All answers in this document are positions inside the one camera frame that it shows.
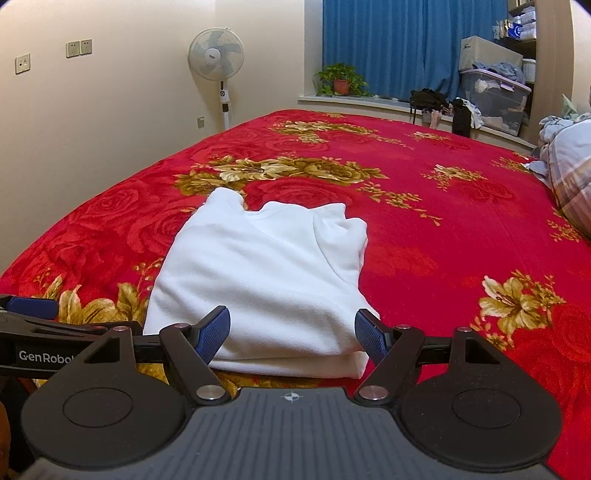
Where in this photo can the packets on shelf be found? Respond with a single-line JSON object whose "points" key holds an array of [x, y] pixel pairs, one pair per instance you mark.
{"points": [[519, 27]]}

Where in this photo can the red floral blanket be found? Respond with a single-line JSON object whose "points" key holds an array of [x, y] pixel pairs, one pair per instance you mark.
{"points": [[438, 230]]}

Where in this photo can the blue plaid duvet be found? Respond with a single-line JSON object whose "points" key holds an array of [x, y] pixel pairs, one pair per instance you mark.
{"points": [[575, 161]]}

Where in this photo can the pink cloth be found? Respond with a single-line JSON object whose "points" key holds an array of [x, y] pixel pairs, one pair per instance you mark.
{"points": [[435, 120]]}

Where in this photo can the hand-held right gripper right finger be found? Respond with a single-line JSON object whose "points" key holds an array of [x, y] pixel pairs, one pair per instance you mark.
{"points": [[371, 334]]}

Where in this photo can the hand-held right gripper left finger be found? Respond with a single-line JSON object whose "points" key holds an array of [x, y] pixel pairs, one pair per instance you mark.
{"points": [[214, 332]]}

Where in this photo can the blue clothes pile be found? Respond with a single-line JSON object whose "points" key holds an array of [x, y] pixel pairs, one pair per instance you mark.
{"points": [[505, 69]]}

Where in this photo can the small white container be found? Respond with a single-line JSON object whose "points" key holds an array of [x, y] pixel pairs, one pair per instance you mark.
{"points": [[529, 70]]}

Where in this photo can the light green cloth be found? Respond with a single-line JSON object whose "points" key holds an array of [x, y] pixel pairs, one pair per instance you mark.
{"points": [[570, 108]]}

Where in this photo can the white shirt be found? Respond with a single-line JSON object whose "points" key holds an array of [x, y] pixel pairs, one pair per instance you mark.
{"points": [[258, 277]]}

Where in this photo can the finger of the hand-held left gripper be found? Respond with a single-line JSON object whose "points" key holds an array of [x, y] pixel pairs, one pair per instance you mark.
{"points": [[32, 308]]}

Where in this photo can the small white cloth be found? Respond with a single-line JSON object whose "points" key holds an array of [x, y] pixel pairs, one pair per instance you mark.
{"points": [[475, 115]]}

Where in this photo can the black bag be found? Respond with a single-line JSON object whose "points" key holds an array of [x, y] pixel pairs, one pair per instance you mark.
{"points": [[427, 97]]}

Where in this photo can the blue curtain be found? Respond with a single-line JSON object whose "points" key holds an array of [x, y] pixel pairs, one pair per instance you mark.
{"points": [[392, 46]]}

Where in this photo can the wooden shelf unit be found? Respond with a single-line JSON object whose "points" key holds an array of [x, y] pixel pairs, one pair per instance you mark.
{"points": [[554, 69]]}

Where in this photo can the green potted plant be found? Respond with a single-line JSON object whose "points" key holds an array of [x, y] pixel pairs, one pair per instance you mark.
{"points": [[341, 85]]}

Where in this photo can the white standing fan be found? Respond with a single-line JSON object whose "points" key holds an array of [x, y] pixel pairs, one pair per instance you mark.
{"points": [[214, 53]]}

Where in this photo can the grey box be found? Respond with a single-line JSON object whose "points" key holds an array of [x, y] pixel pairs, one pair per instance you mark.
{"points": [[485, 50]]}

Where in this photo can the clear plastic storage box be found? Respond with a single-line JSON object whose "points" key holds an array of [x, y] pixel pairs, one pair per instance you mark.
{"points": [[498, 101]]}

